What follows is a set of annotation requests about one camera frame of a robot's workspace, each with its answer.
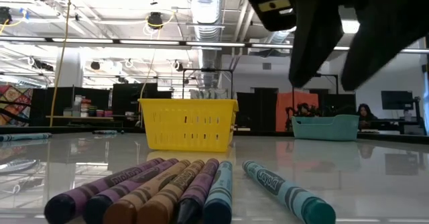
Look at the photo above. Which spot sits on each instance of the long ceiling light bar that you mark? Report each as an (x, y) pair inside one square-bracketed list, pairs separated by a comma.
[(151, 42)]

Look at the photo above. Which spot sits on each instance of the silver round air duct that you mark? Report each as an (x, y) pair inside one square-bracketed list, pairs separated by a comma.
[(279, 38), (206, 9)]

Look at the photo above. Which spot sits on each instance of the stacked plastic containers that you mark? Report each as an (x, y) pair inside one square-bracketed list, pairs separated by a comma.
[(85, 108)]

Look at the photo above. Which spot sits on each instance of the black ceiling box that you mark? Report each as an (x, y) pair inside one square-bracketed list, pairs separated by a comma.
[(5, 16)]

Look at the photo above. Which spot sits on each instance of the teal crayon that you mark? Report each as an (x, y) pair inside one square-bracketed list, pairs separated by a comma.
[(285, 190)]

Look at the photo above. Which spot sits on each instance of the yellow plastic basket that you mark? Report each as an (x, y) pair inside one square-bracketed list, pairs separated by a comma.
[(187, 126)]

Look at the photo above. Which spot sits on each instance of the black desk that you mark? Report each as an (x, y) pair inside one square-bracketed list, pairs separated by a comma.
[(395, 121)]

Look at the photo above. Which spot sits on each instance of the colourful patterned quilt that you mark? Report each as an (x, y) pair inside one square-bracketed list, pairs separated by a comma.
[(15, 100)]

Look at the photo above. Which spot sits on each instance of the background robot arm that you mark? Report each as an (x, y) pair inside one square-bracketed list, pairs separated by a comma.
[(303, 111)]

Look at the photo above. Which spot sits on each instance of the person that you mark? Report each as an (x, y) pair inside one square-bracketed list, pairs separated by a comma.
[(365, 113)]

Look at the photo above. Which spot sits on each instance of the black partition panel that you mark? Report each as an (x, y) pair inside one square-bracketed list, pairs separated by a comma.
[(57, 100), (258, 110), (338, 103), (127, 98)]

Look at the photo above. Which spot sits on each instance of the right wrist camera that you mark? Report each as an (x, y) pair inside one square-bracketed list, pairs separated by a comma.
[(268, 12)]

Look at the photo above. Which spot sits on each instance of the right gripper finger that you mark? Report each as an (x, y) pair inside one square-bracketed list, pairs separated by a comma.
[(315, 43), (385, 36)]

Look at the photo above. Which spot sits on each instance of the teal plastic basket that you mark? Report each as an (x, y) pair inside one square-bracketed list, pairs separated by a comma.
[(325, 128)]

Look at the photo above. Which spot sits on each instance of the orange partition panel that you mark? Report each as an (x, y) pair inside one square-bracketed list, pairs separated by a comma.
[(281, 98)]

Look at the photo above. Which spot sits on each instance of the wooden side table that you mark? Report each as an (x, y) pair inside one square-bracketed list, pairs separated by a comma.
[(58, 117)]

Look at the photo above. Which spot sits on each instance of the blue crayon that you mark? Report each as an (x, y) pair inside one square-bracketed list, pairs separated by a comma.
[(104, 132), (219, 197), (23, 137)]

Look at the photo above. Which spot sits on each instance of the purple crayon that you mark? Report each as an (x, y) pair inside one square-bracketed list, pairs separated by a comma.
[(201, 187), (134, 183), (100, 187)]

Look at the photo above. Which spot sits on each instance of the black computer monitor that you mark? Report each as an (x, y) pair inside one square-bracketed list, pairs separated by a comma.
[(397, 100)]

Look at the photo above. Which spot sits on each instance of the brown crayon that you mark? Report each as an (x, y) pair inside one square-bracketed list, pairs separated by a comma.
[(147, 194), (174, 194)]

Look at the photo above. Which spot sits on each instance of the black metal stand frame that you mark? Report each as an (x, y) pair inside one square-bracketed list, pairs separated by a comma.
[(330, 75), (207, 70)]

